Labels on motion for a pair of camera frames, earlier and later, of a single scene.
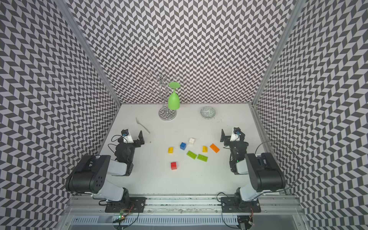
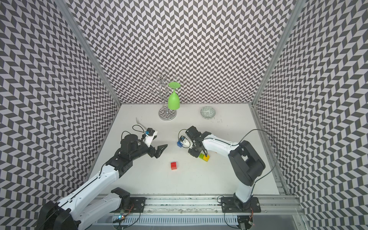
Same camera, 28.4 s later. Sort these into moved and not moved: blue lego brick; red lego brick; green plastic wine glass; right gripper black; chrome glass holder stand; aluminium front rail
Moved: blue lego brick; right gripper black
Not moved: aluminium front rail; green plastic wine glass; chrome glass holder stand; red lego brick
